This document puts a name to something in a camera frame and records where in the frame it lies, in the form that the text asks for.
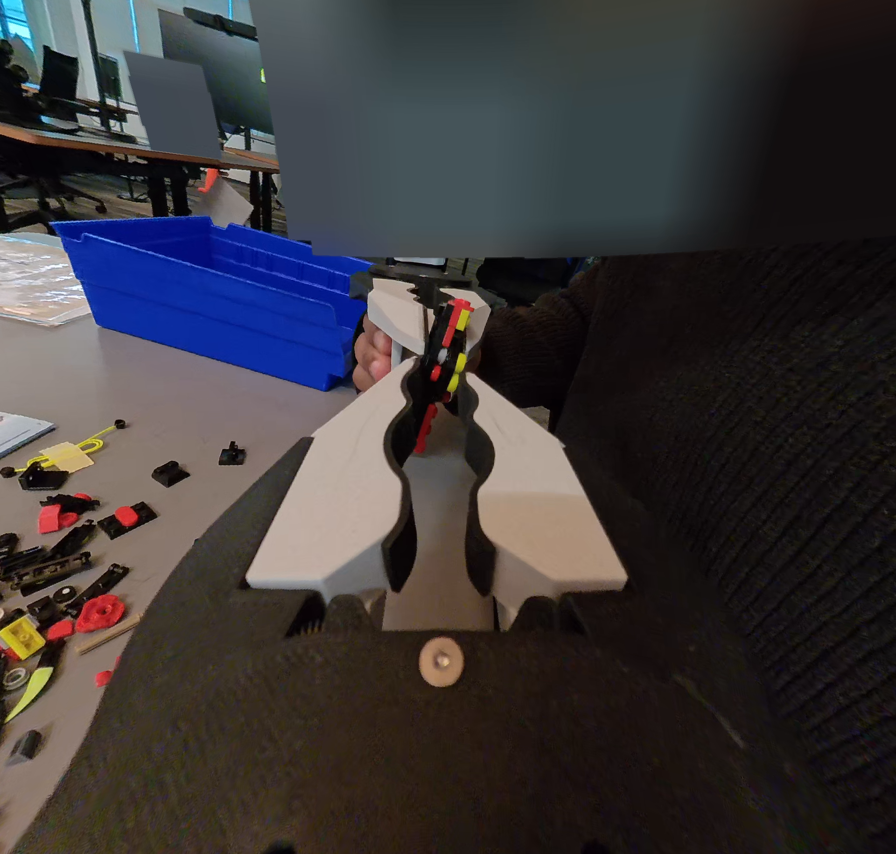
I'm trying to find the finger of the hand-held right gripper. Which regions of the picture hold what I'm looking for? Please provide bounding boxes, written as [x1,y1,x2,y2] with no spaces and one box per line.
[463,287,497,372]
[367,277,431,373]

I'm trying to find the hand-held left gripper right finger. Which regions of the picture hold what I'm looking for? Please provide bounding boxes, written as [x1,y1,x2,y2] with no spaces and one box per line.
[458,372,629,627]

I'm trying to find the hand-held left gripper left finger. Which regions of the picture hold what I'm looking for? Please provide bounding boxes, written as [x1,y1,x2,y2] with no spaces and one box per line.
[245,357,424,613]

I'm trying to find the black red yellow lego assembly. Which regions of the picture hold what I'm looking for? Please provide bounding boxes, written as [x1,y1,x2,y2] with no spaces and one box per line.
[409,298,476,456]

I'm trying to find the person's right forearm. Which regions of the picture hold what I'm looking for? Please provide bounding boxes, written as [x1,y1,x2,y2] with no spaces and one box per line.
[482,262,597,418]

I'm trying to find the pile of loose lego pieces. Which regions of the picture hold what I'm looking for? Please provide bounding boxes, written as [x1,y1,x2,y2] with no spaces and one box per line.
[0,491,158,771]

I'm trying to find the lego instruction booklet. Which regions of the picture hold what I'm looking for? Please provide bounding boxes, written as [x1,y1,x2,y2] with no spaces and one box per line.
[0,410,56,460]

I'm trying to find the person's right hand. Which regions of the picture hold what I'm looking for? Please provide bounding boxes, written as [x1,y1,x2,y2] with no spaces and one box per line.
[352,326,394,394]

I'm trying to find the blue plastic storage bin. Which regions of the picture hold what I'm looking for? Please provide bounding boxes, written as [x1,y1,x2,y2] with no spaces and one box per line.
[51,215,373,393]

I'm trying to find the white paper card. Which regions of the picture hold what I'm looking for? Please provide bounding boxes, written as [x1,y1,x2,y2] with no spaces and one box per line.
[198,168,255,229]

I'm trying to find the small clear plastic bag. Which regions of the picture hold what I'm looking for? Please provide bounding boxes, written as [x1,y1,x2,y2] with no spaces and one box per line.
[40,441,95,474]

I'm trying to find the dark computer monitor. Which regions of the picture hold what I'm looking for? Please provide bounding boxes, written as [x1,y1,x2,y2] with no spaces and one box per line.
[158,7,275,138]

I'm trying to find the wooden edged office desk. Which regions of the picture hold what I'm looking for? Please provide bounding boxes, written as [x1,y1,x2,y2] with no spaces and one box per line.
[0,120,281,235]

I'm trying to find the clear plastic sheet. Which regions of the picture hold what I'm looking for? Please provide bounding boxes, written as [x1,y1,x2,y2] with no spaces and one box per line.
[0,233,93,327]

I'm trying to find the black office chair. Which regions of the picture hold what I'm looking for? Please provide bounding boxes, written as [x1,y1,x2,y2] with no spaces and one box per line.
[37,44,83,134]

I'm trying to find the black tripod pole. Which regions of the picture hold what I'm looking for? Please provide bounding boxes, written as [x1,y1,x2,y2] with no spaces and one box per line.
[76,0,107,128]

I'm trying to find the yellow lego string piece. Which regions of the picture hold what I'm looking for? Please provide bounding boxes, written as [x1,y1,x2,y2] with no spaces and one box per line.
[0,419,127,480]

